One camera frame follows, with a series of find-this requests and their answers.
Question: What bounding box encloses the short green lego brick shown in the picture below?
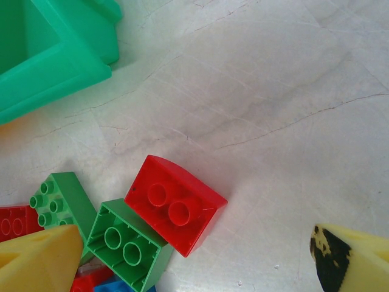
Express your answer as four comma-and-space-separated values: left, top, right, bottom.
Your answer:
86, 199, 174, 292

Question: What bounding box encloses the green plastic bin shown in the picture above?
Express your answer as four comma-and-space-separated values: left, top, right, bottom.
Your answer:
0, 0, 123, 126

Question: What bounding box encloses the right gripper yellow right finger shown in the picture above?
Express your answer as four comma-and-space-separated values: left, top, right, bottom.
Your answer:
309, 223, 389, 292

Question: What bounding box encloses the blue lego brick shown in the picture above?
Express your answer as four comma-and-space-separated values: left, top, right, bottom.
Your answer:
92, 279, 157, 292

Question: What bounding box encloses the long green lego brick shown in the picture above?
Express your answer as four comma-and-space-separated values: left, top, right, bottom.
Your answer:
29, 172, 98, 266

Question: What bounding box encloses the long red lego brick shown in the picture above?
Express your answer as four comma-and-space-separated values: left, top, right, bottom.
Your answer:
0, 204, 46, 244

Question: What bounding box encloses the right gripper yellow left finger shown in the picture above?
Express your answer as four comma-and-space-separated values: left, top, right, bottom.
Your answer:
0, 224, 84, 292

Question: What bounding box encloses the red curved lego brick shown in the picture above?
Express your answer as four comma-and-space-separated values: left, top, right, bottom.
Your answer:
123, 154, 229, 259

